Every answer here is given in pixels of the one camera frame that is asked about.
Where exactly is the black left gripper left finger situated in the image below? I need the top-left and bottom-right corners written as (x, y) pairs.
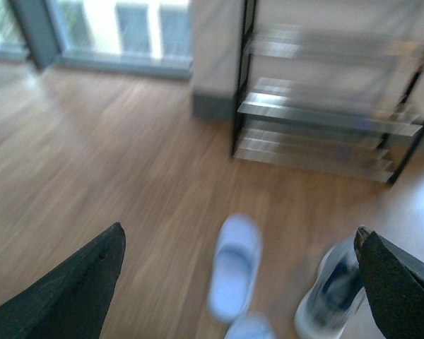
top-left (0, 222), bottom-right (126, 338)

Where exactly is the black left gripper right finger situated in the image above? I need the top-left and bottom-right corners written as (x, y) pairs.
top-left (354, 225), bottom-right (424, 338)

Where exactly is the grey knit sneaker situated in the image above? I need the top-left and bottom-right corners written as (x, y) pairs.
top-left (294, 238), bottom-right (365, 338)

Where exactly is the light blue slipper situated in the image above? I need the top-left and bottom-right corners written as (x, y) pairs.
top-left (225, 312), bottom-right (276, 339)
top-left (208, 213), bottom-right (263, 323)

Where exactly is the black metal shoe rack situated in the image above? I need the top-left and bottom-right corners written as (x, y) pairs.
top-left (231, 1), bottom-right (424, 183)

